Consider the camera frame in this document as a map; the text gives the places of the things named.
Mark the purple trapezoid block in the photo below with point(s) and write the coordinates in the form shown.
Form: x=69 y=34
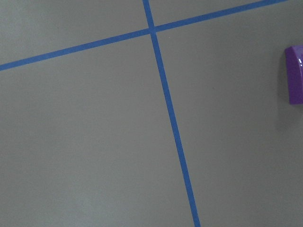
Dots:
x=294 y=67

